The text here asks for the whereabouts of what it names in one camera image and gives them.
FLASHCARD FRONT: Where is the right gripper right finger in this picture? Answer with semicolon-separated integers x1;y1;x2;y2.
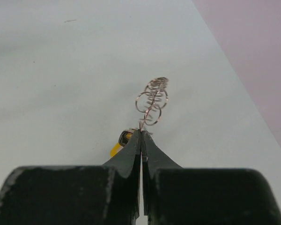
140;131;281;225

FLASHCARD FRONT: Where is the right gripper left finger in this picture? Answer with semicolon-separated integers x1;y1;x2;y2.
0;130;141;225

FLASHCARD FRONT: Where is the yellow key tag key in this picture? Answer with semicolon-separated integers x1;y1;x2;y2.
110;128;135;158

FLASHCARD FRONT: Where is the metal disc with keyrings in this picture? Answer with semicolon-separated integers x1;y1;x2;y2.
135;77;169;130

